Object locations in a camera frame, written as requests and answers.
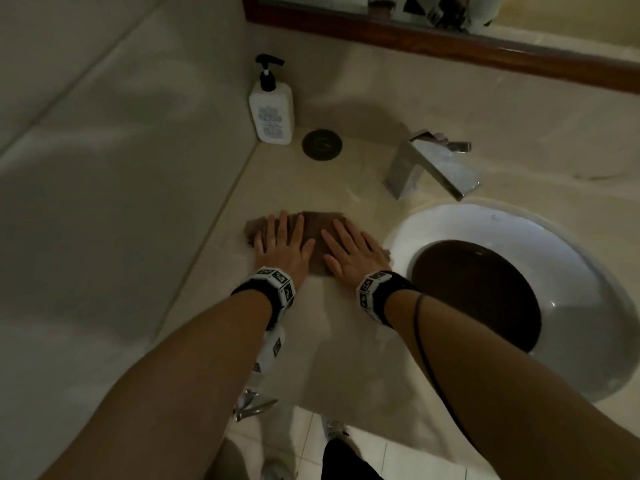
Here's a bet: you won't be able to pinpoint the person's left forearm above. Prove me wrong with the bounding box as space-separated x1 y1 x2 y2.
39 290 274 480

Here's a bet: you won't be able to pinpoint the white shoe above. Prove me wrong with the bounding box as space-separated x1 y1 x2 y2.
259 460 297 480
320 417 352 444

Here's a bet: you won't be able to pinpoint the chrome metal bracket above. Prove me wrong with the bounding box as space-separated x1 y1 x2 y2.
232 387 279 423

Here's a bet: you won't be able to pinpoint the black shorts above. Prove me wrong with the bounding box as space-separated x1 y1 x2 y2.
321 438 387 480

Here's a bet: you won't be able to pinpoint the wooden framed mirror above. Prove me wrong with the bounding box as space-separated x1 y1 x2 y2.
241 0 640 96

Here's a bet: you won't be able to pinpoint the thin black cable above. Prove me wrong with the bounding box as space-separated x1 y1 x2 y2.
414 294 483 448

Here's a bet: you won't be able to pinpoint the person's right forearm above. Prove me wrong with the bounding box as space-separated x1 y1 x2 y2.
384 290 640 480

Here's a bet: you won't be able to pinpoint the white round sink basin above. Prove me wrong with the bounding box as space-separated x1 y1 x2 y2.
382 197 627 404

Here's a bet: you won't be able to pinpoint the black white right wrist tracker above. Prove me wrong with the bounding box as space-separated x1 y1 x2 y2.
355 270 422 329

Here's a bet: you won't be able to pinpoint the chrome square faucet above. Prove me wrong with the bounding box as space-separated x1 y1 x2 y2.
382 129 482 202

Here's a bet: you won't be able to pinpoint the black white left wrist tracker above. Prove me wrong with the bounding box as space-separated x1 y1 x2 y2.
230 266 297 375

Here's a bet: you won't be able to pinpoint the person's left hand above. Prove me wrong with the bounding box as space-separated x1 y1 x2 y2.
252 210 316 288

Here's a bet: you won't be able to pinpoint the black white wrist tracker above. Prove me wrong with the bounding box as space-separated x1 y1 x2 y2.
230 266 297 375
355 270 422 329

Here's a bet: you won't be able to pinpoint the white soap pump bottle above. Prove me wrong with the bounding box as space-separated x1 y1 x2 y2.
248 54 295 146

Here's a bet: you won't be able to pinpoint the round dark counter cap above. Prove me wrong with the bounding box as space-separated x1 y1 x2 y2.
301 128 344 161

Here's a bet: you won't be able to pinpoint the person's right hand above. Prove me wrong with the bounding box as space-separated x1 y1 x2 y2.
320 219 394 290

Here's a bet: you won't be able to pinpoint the brown cloth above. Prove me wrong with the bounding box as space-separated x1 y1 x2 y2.
243 211 392 277

